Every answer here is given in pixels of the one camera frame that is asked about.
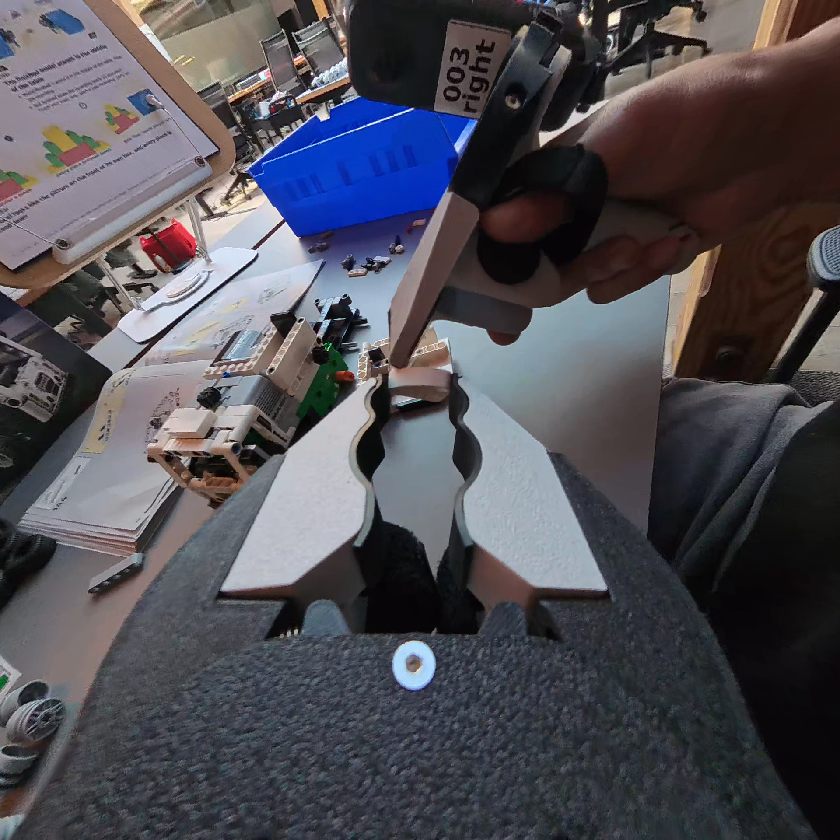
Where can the wooden instruction board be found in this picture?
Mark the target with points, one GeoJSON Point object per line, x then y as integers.
{"type": "Point", "coordinates": [220, 141]}

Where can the grey lego wheel rim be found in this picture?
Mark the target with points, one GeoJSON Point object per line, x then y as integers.
{"type": "Point", "coordinates": [39, 720]}
{"type": "Point", "coordinates": [23, 697]}
{"type": "Point", "coordinates": [16, 764]}

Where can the black chair armrest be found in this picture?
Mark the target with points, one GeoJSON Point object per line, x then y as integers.
{"type": "Point", "coordinates": [820, 269]}

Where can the person's right hand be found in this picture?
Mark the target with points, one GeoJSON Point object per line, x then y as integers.
{"type": "Point", "coordinates": [676, 157]}

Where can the dark lego box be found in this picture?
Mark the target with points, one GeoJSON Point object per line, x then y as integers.
{"type": "Point", "coordinates": [39, 387]}

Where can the scattered small lego pieces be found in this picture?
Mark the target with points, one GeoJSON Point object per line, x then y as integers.
{"type": "Point", "coordinates": [367, 262]}

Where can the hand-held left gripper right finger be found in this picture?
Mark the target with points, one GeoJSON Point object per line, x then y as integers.
{"type": "Point", "coordinates": [525, 518]}

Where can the wooden partition panel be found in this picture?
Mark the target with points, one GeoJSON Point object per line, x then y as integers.
{"type": "Point", "coordinates": [754, 289]}

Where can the blue plastic bin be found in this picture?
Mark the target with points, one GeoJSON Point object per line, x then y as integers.
{"type": "Point", "coordinates": [354, 170]}

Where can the black lego tyre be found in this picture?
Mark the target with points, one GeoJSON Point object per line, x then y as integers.
{"type": "Point", "coordinates": [6, 584]}
{"type": "Point", "coordinates": [33, 552]}

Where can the partly built lego truck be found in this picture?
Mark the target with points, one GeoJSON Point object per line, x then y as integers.
{"type": "Point", "coordinates": [256, 400]}

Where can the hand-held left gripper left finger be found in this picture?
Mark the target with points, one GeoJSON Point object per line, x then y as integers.
{"type": "Point", "coordinates": [302, 518]}

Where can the grey lego beam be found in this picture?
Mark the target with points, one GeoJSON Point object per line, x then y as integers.
{"type": "Point", "coordinates": [116, 573]}

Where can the white curved lego panel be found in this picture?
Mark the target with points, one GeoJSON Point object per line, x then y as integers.
{"type": "Point", "coordinates": [420, 380]}

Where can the white metal board stand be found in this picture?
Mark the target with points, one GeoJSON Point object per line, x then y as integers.
{"type": "Point", "coordinates": [197, 282]}

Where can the white lego frame assembly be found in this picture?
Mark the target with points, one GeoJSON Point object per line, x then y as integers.
{"type": "Point", "coordinates": [436, 351]}

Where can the green sticker sheet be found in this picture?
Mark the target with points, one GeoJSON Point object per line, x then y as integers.
{"type": "Point", "coordinates": [6, 679]}

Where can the red container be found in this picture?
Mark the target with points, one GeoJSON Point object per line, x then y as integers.
{"type": "Point", "coordinates": [170, 246]}

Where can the printed instruction sheet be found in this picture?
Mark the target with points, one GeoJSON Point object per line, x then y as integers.
{"type": "Point", "coordinates": [85, 98]}

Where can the person's right forearm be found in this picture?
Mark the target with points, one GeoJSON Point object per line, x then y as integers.
{"type": "Point", "coordinates": [810, 118]}

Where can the stack of instruction booklets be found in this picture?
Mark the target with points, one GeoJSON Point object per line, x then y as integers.
{"type": "Point", "coordinates": [111, 472]}

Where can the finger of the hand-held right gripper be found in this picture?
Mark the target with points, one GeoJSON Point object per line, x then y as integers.
{"type": "Point", "coordinates": [433, 275]}

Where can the loose printed paper sheet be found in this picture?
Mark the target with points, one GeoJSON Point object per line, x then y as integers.
{"type": "Point", "coordinates": [262, 302]}

